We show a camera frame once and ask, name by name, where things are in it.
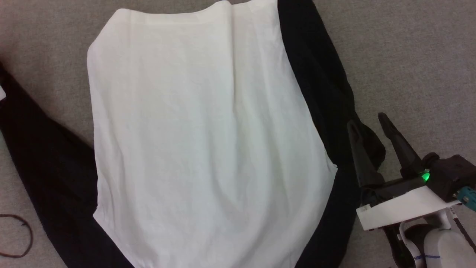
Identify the teal cable connector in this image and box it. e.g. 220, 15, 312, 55
456, 187, 476, 211

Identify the white shirt with black sleeves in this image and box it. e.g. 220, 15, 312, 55
0, 0, 387, 268

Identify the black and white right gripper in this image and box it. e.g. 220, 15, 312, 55
347, 113, 462, 232

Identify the thin dark cord loop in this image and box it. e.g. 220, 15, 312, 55
0, 214, 34, 258

